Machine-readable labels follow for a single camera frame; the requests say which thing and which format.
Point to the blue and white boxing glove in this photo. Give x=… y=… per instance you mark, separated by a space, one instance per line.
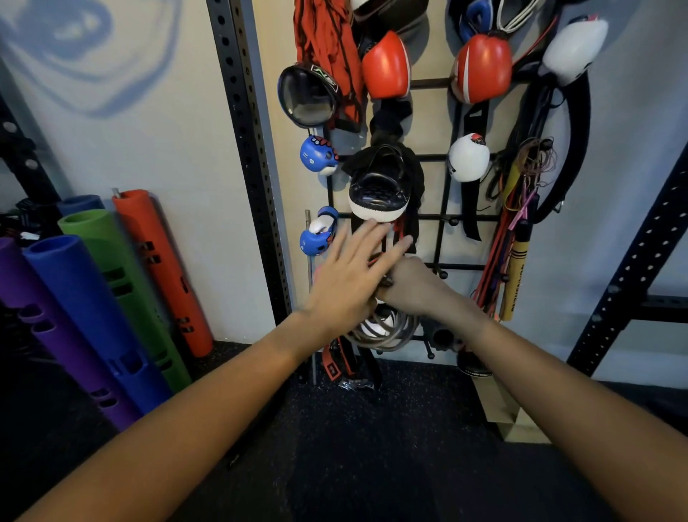
x=317 y=234

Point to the black padded gear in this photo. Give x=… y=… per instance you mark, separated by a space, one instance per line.
x=392 y=13

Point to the large white boxing glove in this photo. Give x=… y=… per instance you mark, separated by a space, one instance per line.
x=574 y=48

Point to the person's right hand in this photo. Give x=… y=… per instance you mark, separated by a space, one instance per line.
x=416 y=287

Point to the thin metal bar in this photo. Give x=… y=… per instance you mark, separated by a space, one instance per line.
x=310 y=322

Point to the person's left forearm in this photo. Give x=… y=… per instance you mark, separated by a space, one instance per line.
x=177 y=425

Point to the black perforated steel upright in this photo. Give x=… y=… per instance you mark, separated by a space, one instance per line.
x=250 y=161

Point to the blue padded headgear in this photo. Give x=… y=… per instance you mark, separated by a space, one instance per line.
x=475 y=19

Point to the black rack beam with bolts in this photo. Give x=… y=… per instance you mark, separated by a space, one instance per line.
x=24 y=156

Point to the purple foam tube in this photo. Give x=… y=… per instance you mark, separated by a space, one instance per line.
x=59 y=333

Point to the black perforated rack frame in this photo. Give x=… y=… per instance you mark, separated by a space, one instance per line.
x=629 y=269

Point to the black thick hoop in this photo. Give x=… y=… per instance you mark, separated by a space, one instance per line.
x=578 y=150

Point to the black hanging belt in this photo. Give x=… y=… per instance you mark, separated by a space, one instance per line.
x=473 y=199

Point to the dark blue foam tube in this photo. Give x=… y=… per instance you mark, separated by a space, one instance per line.
x=80 y=203

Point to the small white boxing glove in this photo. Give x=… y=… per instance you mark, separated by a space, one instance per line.
x=468 y=157

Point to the red white striped boxing glove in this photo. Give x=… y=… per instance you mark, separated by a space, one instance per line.
x=484 y=67

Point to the bundle of red resistance bands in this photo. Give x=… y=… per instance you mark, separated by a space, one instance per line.
x=500 y=253

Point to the green foam tube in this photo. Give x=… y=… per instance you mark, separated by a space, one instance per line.
x=118 y=258

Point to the black and white focus mitt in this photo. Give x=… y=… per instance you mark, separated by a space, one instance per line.
x=380 y=188

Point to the blue patterned boxing glove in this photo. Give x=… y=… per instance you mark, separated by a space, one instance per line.
x=317 y=155

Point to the person's right fingers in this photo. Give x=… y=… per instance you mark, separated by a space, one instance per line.
x=386 y=287

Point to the person's left thumb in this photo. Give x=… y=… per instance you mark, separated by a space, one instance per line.
x=395 y=255

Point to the orange foam tube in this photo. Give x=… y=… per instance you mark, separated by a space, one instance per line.
x=161 y=269

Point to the black round focus mitt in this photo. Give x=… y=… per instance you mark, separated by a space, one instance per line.
x=306 y=97

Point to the person's right forearm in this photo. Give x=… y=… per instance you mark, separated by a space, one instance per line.
x=580 y=419

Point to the yellow crayon shaped stick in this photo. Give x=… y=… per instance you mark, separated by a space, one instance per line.
x=516 y=274

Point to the wooden box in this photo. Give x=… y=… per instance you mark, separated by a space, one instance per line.
x=510 y=414

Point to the black round weight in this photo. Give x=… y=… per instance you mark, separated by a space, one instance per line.
x=473 y=365

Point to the person's left hand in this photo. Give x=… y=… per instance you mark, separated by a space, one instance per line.
x=338 y=290

